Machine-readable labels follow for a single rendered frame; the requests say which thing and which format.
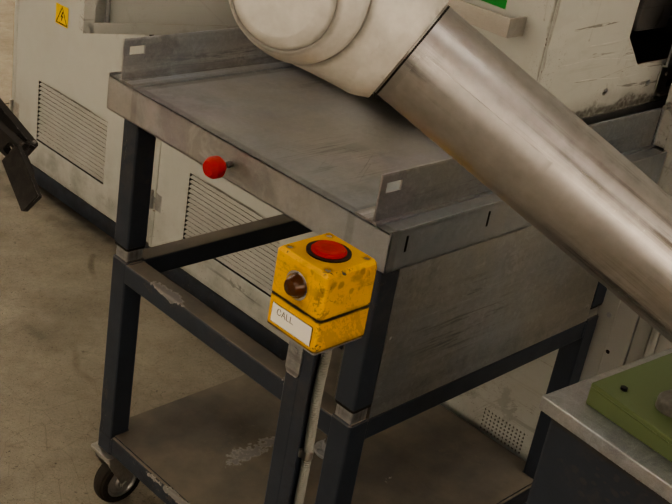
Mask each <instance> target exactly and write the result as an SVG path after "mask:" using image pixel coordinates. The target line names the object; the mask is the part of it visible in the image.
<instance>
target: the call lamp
mask: <svg viewBox="0 0 672 504"><path fill-rule="evenodd" d="M284 290H285V292H286V293H287V294H288V295H289V296H291V297H292V298H293V299H295V300H297V301H302V300H304V299H305V298H306V297H307V295H308V292H309V286H308V282H307V279H306V277H305V276H304V274H303V273H302V272H301V271H299V270H291V271H289V272H288V274H287V276H286V279H285V282H284Z"/></svg>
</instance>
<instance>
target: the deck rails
mask: <svg viewBox="0 0 672 504"><path fill-rule="evenodd" d="M141 45H144V53H140V54H131V55H129V54H130V47H132V46H141ZM292 67H297V66H295V65H293V64H290V63H286V62H282V61H280V60H278V59H275V58H273V57H272V56H270V55H268V54H266V53H265V52H263V51H262V50H261V49H259V48H258V47H257V46H255V45H254V44H253V43H252V42H251V41H250V40H249V39H248V38H247V36H246V35H245V34H244V33H243V32H242V30H241V29H240V27H238V28H227V29H217V30H207V31H196V32H186V33H175V34H165V35H155V36H144V37H134V38H124V44H123V57H122V70H121V78H119V81H121V82H123V83H125V84H127V85H128V86H130V87H132V88H142V87H149V86H157V85H164V84H172V83H179V82H187V81H194V80H202V79H209V78H217V77H224V76H232V75H239V74H247V73H254V72H262V71H269V70H277V69H284V68H292ZM661 110H662V108H657V109H653V110H648V111H644V112H640V113H636V114H632V115H627V116H623V117H619V118H615V119H611V120H607V121H602V122H598V123H594V124H590V125H589V126H590V127H591V128H592V129H593V130H594V131H596V132H597V133H598V134H599V135H600V136H601V137H603V138H604V139H605V140H606V141H607V142H608V143H610V144H611V145H612V146H613V147H614V148H615V149H617V150H618V151H619V152H620V153H621V154H622V155H624V156H626V155H630V154H633V153H637V152H640V151H644V150H647V149H651V148H653V146H652V145H651V143H652V140H653V137H654V133H655V130H656V127H657V123H658V120H659V117H660V114H661ZM398 180H401V182H400V187H399V189H395V190H391V191H387V192H386V188H387V183H390V182H394V181H398ZM492 193H493V192H492V191H491V190H490V189H489V188H487V187H486V186H485V185H484V184H483V183H482V182H480V181H479V180H478V179H477V178H476V177H474V176H473V175H472V174H471V173H470V172H468V171H467V170H466V169H465V168H464V167H463V166H461V165H460V164H459V163H458V162H457V161H455V160H454V159H453V158H447V159H443V160H439V161H435V162H431V163H426V164H422V165H418V166H414V167H410V168H406V169H401V170H397V171H393V172H389V173H385V174H382V176H381V181H380V186H379V192H378V197H377V202H376V206H373V207H370V208H366V209H362V210H358V211H355V214H356V215H358V216H359V217H361V218H363V219H365V220H367V221H368V222H370V223H372V224H374V225H375V226H380V225H383V224H387V223H390V222H394V221H397V220H401V219H404V218H408V217H411V216H415V215H418V214H422V213H425V212H429V211H433V210H436V209H440V208H443V207H447V206H450V205H454V204H457V203H461V202H464V201H468V200H471V199H475V198H478V197H482V196H485V195H489V194H492Z"/></svg>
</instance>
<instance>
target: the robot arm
mask: <svg viewBox="0 0 672 504"><path fill-rule="evenodd" d="M228 1H229V5H230V8H231V11H232V14H233V16H234V19H235V20H236V22H237V24H238V26H239V27H240V29H241V30H242V32H243V33H244V34H245V35H246V36H247V38H248V39H249V40H250V41H251V42H252V43H253V44H254V45H255V46H257V47H258V48H259V49H261V50H262V51H263V52H265V53H266V54H268V55H270V56H272V57H273V58H275V59H278V60H280V61H282V62H286V63H290V64H293V65H295V66H297V67H299V68H301V69H303V70H306V71H308V72H310V73H312V74H314V75H316V76H317V77H319V78H321V79H323V80H325V81H327V82H329V83H331V84H333V85H335V86H337V87H338V88H340V89H342V90H344V91H345V92H347V93H350V94H352V95H357V96H362V97H368V98H369V97H370V96H371V94H372V93H373V92H375V93H376V94H377V95H379V96H380V97H381V98H382V99H383V100H384V101H386V102H387V103H388V104H389V105H390V106H392V107H393V108H394V109H395V110H396V111H397V112H399V113H400V114H401V115H402V116H403V117H405V118H406V119H407V120H408V121H409V122H410V123H412V124H413V125H414V126H415V127H416V128H418V129H419V130H420V131H421V132H422V133H424V134H425V135H426V136H427V137H428V138H429V139H431V140H432V141H433V142H434V143H435V144H437V145H438V146H439V147H440V148H441V149H442V150H444V151H445V152H446V153H447V154H448V155H450V156H451V157H452V158H453V159H454V160H455V161H457V162H458V163H459V164H460V165H461V166H463V167H464V168H465V169H466V170H467V171H468V172H470V173H471V174H472V175H473V176H474V177H476V178H477V179H478V180H479V181H480V182H482V183H483V184H484V185H485V186H486V187H487V188H489V189H490V190H491V191H492V192H493V193H495V194H496V195H497V196H498V197H499V198H500V199H502V200H503V201H504V202H505V203H506V204H508V205H509V206H510V207H511V208H512V209H513V210H515V211H516V212H517V213H518V214H519V215H521V216H522V217H523V218H524V219H525V220H527V221H528V222H529V223H530V224H531V225H532V226H534V227H535V228H536V229H537V230H538V231H540V232H541V233H542V234H543V235H544V236H545V237H547V238H548V239H549V240H550V241H551V242H553V243H554V244H555V245H556V246H557V247H558V248H560V249H561V250H562V251H563V252H564V253H566V254H567V255H568V256H569V257H570V258H571V259H573V260H574V261H575V262H576V263H577V264H579V265H580V266H581V267H582V268H583V269H585V270H586V271H587V272H588V273H589V274H590V275H592V276H593V277H594V278H595V279H596V280H598V281H599V282H600V283H601V284H602V285H603V286H605V287H606V288H607V289H608V290H609V291H611V292H612V293H613V294H614V295H615V296H616V297H618V298H619V299H620V300H621V301H622V302H624V303H625V304H626V305H627V306H628V307H630V308H631V309H632V310H633V311H634V312H635V313H637V314H638V315H639V316H640V317H641V318H643V319H644V320H645V321H646V322H647V323H648V324H650V325H651V326H652V327H653V328H654V329H656V330H657V331H658V332H659V333H660V334H661V335H663V336H664V337H665V338H666V339H667V340H669V341H670V342H671V343H672V197H671V196H670V195H669V194H668V193H667V192H666V191H664V190H663V189H662V188H661V187H660V186H659V185H657V184H656V183H655V182H654V181H653V180H652V179H650V178H649V177H648V176H647V175H646V174H645V173H643V172H642V171H641V170H640V169H639V168H638V167H636V166H635V165H634V164H633V163H632V162H631V161H629V160H628V159H627V158H626V157H625V156H624V155H622V154H621V153H620V152H619V151H618V150H617V149H615V148H614V147H613V146H612V145H611V144H610V143H608V142H607V141H606V140H605V139H604V138H603V137H601V136H600V135H599V134H598V133H597V132H596V131H594V130H593V129H592V128H591V127H590V126H589V125H587V124H586V123H585V122H584V121H583V120H582V119H580V118H579V117H578V116H577V115H576V114H575V113H573V112H572V111H571V110H570V109H569V108H568V107H566V106H565V105H564V104H563V103H562V102H561V101H559V100H558V99H557V98H556V97H555V96H554V95H552V94H551V93H550V92H549V91H548V90H547V89H545V88H544V87H543V86H542V85H541V84H540V83H538V82H537V81H536V80H535V79H534V78H533V77H531V76H530V75H529V74H528V73H527V72H526V71H524V70H523V69H522V68H521V67H520V66H519V65H517V64H516V63H515V62H514V61H513V60H512V59H510V58H509V57H508V56H507V55H506V54H505V53H503V52H502V51H501V50H500V49H499V48H498V47H496V46H495V45H494V44H493V43H492V42H491V41H489V40H488V39H487V38H486V37H485V36H484V35H482V34H481V33H480V32H479V31H478V30H477V29H475V28H474V27H473V26H472V25H471V24H470V23H468V22H467V21H466V20H465V19H464V18H463V17H461V16H460V15H459V14H458V13H457V12H456V11H454V10H453V9H452V8H451V7H450V6H449V5H447V3H448V2H449V1H450V0H228ZM10 146H11V147H12V149H11V148H10ZM37 147H38V142H37V141H36V140H35V139H34V137H33V136H32V135H31V134H30V133H29V131H28V130H27V129H26V128H25V127H24V126H23V124H22V123H21V122H20V121H19V120H18V118H17V117H16V116H15V115H14V114H13V112H12V111H11V110H10V109H9V108H8V106H7V105H6V104H5V103H4V102H3V101H2V99H1V98H0V152H1V153H2V154H3V155H4V156H5V158H4V159H3V160H2V163H3V166H4V168H5V171H6V173H7V176H8V178H9V181H10V183H11V186H12V189H13V191H14V194H15V196H16V199H17V201H18V204H19V206H20V209H21V211H24V212H28V211H29V210H30V209H31V208H32V207H33V206H34V205H35V204H36V203H37V202H38V201H39V200H40V199H41V198H42V195H41V192H40V190H39V187H38V185H37V182H36V180H35V177H34V170H33V168H32V165H31V163H30V160H29V158H28V156H29V155H30V154H31V153H32V152H33V151H34V150H35V149H36V148H37Z"/></svg>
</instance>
